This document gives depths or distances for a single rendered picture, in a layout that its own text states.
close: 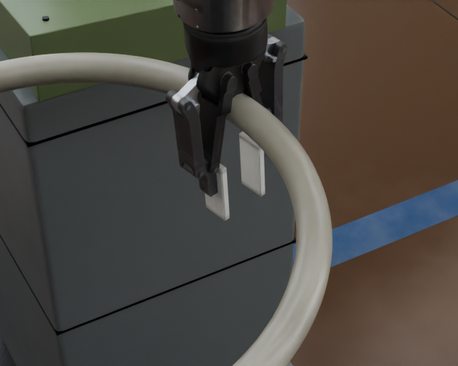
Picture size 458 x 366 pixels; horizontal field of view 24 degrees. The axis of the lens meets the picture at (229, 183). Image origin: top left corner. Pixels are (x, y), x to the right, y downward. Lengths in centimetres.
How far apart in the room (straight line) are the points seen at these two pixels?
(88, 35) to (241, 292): 58
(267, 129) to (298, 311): 21
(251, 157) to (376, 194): 131
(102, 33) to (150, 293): 46
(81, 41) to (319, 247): 50
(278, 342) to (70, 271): 71
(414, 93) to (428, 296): 71
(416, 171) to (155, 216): 109
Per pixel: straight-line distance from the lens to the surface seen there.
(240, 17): 90
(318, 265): 84
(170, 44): 131
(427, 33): 294
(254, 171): 108
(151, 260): 152
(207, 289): 162
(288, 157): 93
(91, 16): 126
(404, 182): 241
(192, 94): 96
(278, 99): 104
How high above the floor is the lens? 153
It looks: 40 degrees down
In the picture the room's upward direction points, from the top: straight up
